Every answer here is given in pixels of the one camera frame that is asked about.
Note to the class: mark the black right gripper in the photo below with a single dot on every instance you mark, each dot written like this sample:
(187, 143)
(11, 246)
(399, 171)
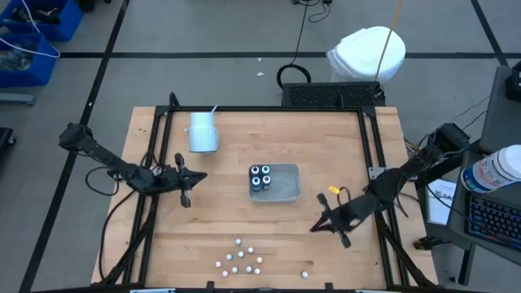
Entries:
(346, 215)

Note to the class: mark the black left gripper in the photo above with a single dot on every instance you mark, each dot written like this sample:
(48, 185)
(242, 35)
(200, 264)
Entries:
(173, 181)

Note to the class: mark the large blue-capped food colouring bottle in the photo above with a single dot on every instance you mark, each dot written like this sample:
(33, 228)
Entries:
(256, 181)

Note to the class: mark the large green-capped food colouring bottle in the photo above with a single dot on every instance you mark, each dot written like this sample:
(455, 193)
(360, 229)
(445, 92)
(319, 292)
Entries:
(265, 169)

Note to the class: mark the large purple-capped food colouring bottle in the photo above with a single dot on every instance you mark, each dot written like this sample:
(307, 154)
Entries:
(266, 179)

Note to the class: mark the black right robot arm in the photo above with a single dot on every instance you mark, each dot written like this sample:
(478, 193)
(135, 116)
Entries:
(407, 171)

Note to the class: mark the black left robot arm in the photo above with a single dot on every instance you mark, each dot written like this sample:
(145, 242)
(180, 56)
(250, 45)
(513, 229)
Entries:
(102, 156)

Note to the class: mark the clear plastic tray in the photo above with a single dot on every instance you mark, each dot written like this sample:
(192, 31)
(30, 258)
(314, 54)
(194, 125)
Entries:
(285, 187)

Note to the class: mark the black desk caster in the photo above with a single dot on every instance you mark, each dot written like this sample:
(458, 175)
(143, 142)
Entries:
(427, 243)

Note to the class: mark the white paper sheet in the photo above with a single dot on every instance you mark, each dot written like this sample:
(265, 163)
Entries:
(439, 207)

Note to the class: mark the black perforated computer case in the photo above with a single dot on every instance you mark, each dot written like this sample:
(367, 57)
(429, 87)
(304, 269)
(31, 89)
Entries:
(325, 94)

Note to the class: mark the dark keyboard desk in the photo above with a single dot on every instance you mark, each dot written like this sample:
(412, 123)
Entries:
(460, 211)

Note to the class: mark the black backlit keyboard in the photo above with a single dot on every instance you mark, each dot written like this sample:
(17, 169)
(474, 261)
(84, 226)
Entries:
(494, 221)

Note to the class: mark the white bagged trash can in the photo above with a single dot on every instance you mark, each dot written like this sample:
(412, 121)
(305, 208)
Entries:
(362, 53)

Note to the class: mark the white wipes canister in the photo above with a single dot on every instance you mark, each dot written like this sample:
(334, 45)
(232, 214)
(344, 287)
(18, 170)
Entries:
(492, 169)

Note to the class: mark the blue storage bin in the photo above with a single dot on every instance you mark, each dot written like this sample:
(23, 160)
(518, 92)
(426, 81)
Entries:
(61, 28)
(40, 73)

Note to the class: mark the black floor object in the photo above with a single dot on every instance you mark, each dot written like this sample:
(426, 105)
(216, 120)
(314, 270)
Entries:
(6, 140)

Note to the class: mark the grey metal bar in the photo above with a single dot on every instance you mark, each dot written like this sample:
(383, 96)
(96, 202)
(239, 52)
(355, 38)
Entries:
(16, 99)

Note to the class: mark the grey side desk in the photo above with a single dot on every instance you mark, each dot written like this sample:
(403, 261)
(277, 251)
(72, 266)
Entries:
(502, 110)

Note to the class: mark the black desktop device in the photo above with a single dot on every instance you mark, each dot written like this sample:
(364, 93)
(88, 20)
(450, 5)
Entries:
(515, 81)

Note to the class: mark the black aluminium frame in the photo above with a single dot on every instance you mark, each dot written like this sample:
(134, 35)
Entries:
(264, 108)

